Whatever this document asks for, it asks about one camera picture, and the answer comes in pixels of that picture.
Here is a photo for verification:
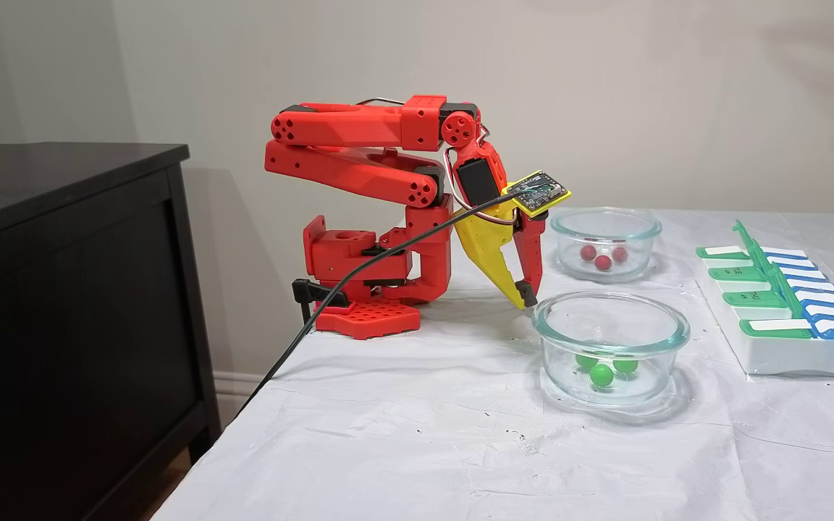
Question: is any white weekly pill organizer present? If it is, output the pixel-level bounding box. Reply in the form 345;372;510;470
695;219;834;381

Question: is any clear glass bowl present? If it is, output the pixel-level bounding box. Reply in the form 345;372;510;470
531;289;691;407
549;207;663;283

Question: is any thick black cable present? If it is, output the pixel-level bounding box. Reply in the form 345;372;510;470
232;190;526;424

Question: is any white tablecloth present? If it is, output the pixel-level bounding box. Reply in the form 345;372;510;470
148;205;834;521

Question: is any black wooden cabinet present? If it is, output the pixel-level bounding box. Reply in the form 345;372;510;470
0;143;222;521

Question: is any white baseboard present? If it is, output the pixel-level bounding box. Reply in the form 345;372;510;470
213;370;277;428

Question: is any black table clamp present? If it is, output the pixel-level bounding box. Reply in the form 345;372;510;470
292;279;350;335

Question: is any camera board on yellow mount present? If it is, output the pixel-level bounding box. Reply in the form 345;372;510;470
502;170;571;218

